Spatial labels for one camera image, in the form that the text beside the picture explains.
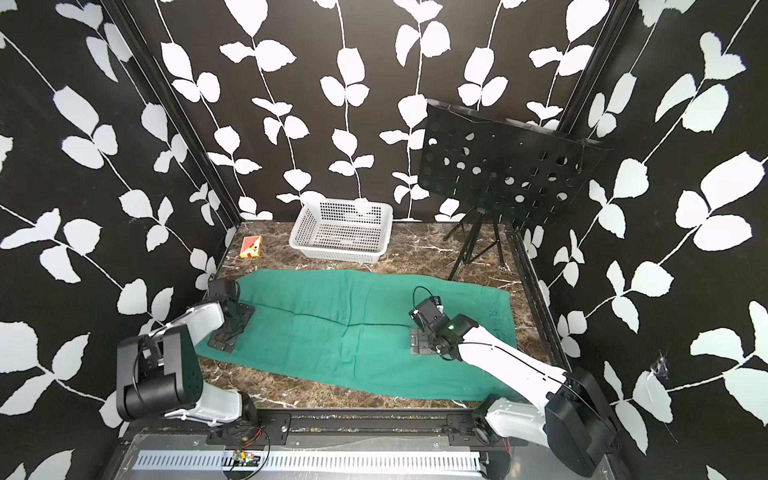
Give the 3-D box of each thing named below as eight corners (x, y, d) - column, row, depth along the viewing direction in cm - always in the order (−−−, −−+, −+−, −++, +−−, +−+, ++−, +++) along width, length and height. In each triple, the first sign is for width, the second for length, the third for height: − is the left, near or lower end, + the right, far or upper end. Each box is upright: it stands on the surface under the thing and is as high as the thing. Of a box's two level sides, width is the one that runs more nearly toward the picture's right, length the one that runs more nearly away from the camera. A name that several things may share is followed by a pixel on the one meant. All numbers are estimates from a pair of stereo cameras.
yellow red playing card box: (241, 258, 111) (239, 255, 110) (245, 240, 117) (243, 236, 116) (259, 256, 112) (258, 253, 110) (263, 238, 118) (261, 235, 116)
